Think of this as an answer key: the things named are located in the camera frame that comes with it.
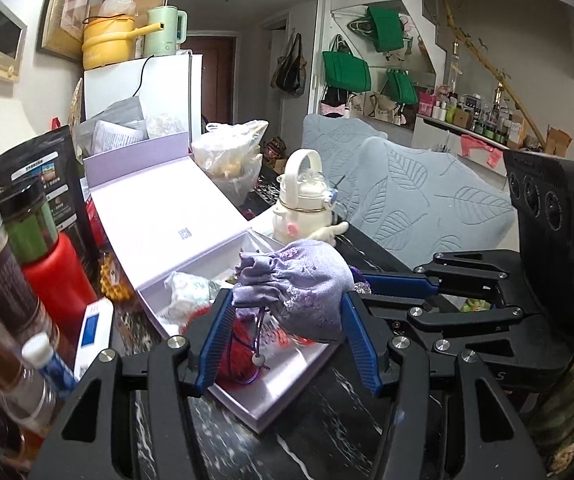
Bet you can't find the white refrigerator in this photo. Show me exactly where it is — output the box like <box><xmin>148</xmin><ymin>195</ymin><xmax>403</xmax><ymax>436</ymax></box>
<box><xmin>83</xmin><ymin>52</ymin><xmax>203</xmax><ymax>146</ymax></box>

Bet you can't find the gold framed picture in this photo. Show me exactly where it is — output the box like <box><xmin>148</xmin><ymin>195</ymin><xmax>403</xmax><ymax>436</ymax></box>
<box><xmin>37</xmin><ymin>0</ymin><xmax>99</xmax><ymax>64</ymax></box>

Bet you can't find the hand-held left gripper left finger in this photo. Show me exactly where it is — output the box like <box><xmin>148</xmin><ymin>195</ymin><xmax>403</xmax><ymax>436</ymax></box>
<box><xmin>27</xmin><ymin>290</ymin><xmax>238</xmax><ymax>480</ymax></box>

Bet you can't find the pale green electric kettle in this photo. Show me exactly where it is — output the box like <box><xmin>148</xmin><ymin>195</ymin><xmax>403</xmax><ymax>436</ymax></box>
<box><xmin>143</xmin><ymin>6</ymin><xmax>188</xmax><ymax>59</ymax></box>

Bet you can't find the woven straw fan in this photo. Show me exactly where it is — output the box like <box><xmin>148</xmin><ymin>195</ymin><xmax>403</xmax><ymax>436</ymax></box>
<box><xmin>67</xmin><ymin>80</ymin><xmax>86</xmax><ymax>131</ymax></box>

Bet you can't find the beige tote bag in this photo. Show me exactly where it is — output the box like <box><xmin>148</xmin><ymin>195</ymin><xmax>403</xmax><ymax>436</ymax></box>
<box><xmin>349</xmin><ymin>91</ymin><xmax>398</xmax><ymax>121</ymax></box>

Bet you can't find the black printed snack bag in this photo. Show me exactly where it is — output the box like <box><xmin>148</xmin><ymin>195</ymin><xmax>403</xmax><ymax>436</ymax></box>
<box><xmin>0</xmin><ymin>125</ymin><xmax>100</xmax><ymax>261</ymax></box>

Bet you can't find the white cabinet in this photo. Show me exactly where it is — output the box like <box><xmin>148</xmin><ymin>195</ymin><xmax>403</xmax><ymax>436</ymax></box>
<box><xmin>412</xmin><ymin>115</ymin><xmax>513</xmax><ymax>162</ymax></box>

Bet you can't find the black kettle power cord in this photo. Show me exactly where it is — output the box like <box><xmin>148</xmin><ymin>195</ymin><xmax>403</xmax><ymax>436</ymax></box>
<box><xmin>132</xmin><ymin>55</ymin><xmax>153</xmax><ymax>99</ymax></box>

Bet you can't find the dark red fuzzy scrunchie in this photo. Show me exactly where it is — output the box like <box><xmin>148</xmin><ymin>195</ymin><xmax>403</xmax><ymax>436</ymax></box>
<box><xmin>179</xmin><ymin>305</ymin><xmax>313</xmax><ymax>387</ymax></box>

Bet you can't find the brown cardboard box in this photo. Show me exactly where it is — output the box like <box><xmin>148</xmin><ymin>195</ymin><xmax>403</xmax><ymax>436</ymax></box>
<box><xmin>547</xmin><ymin>127</ymin><xmax>573</xmax><ymax>159</ymax></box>

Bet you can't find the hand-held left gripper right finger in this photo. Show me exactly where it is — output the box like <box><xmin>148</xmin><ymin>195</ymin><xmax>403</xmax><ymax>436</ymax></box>
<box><xmin>341</xmin><ymin>292</ymin><xmax>548</xmax><ymax>480</ymax></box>

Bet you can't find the clear plastic food bag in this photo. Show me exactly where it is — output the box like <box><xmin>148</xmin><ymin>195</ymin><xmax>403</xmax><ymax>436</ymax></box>
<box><xmin>191</xmin><ymin>120</ymin><xmax>270</xmax><ymax>206</ymax></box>

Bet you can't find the yellow waffle-shaped toy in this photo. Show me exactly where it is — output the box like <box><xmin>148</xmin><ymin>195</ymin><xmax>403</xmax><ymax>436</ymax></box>
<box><xmin>99</xmin><ymin>255</ymin><xmax>136</xmax><ymax>301</ymax></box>

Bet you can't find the clear plastic jar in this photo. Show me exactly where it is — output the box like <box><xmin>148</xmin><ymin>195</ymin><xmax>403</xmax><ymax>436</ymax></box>
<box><xmin>0</xmin><ymin>207</ymin><xmax>61</xmax><ymax>396</ymax></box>

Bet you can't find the pink cloth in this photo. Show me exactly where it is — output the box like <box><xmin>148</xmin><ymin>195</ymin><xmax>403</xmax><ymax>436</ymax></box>
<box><xmin>460</xmin><ymin>135</ymin><xmax>501</xmax><ymax>169</ymax></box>

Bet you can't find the dark hanging bag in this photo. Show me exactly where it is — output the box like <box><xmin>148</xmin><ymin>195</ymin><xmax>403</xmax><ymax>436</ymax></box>
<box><xmin>272</xmin><ymin>32</ymin><xmax>307</xmax><ymax>97</ymax></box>

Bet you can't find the shelf of cosmetic bottles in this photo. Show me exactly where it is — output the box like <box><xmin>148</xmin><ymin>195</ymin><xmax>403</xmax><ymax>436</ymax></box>
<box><xmin>417</xmin><ymin>87</ymin><xmax>526</xmax><ymax>144</ymax></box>

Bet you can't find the lavender gift box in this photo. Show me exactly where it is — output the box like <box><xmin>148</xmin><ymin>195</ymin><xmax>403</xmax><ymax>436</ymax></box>
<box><xmin>83</xmin><ymin>131</ymin><xmax>340</xmax><ymax>433</ymax></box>

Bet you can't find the green tote bag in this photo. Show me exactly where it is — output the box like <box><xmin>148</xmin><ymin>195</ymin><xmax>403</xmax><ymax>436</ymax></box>
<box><xmin>384</xmin><ymin>69</ymin><xmax>419</xmax><ymax>106</ymax></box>
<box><xmin>322</xmin><ymin>50</ymin><xmax>372</xmax><ymax>92</ymax></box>
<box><xmin>367</xmin><ymin>5</ymin><xmax>408</xmax><ymax>54</ymax></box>

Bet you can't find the white blue flat box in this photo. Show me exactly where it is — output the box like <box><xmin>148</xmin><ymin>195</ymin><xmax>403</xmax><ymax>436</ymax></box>
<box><xmin>74</xmin><ymin>300</ymin><xmax>114</xmax><ymax>381</ymax></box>

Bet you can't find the cream cartoon dog water bottle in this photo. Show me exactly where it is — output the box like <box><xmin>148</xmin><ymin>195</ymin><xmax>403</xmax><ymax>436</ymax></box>
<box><xmin>272</xmin><ymin>149</ymin><xmax>350</xmax><ymax>247</ymax></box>

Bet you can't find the crumpled clear plastic bag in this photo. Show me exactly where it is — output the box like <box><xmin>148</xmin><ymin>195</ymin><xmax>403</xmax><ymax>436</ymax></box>
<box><xmin>98</xmin><ymin>0</ymin><xmax>138</xmax><ymax>19</ymax></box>

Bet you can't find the person's right forearm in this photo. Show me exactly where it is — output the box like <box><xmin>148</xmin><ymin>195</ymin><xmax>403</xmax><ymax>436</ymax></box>
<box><xmin>524</xmin><ymin>357</ymin><xmax>574</xmax><ymax>468</ymax></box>

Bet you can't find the green jar with black lid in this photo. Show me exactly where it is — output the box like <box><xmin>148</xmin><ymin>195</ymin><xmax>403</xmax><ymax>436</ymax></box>
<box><xmin>0</xmin><ymin>177</ymin><xmax>60</xmax><ymax>264</ymax></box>

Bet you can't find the blue white tube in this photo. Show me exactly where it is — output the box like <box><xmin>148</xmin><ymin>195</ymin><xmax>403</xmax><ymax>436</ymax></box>
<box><xmin>21</xmin><ymin>332</ymin><xmax>78</xmax><ymax>402</ymax></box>

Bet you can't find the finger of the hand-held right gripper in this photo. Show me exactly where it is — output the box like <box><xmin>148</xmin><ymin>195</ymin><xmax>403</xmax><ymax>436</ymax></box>
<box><xmin>362</xmin><ymin>296</ymin><xmax>525</xmax><ymax>361</ymax></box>
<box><xmin>353</xmin><ymin>252</ymin><xmax>509</xmax><ymax>306</ymax></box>

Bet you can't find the bamboo pole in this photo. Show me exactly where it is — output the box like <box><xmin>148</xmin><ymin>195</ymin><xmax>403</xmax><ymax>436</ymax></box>
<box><xmin>434</xmin><ymin>0</ymin><xmax>541</xmax><ymax>137</ymax></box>

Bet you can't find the brown wooden door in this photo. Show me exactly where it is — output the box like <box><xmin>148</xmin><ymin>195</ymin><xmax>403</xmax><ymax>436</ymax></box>
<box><xmin>184</xmin><ymin>35</ymin><xmax>238</xmax><ymax>126</ymax></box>

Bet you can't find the grey plastic mailer bag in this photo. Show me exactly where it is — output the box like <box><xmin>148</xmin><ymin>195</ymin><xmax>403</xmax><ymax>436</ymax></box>
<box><xmin>76</xmin><ymin>96</ymin><xmax>148</xmax><ymax>156</ymax></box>

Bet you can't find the yellow cooking pot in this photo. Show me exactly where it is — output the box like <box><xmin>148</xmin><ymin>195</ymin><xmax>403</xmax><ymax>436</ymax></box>
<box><xmin>82</xmin><ymin>15</ymin><xmax>150</xmax><ymax>71</ymax></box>

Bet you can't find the white leaf-print packet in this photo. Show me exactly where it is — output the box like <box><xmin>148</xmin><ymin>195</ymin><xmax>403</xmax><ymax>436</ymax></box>
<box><xmin>164</xmin><ymin>271</ymin><xmax>224</xmax><ymax>322</ymax></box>

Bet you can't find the red bottle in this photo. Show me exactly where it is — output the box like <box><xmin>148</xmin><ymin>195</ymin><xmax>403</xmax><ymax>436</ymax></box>
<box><xmin>22</xmin><ymin>232</ymin><xmax>98</xmax><ymax>334</ymax></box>

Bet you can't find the lavender drawstring pouch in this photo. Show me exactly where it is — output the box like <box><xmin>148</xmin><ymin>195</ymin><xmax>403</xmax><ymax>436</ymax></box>
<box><xmin>232</xmin><ymin>240</ymin><xmax>354</xmax><ymax>346</ymax></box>

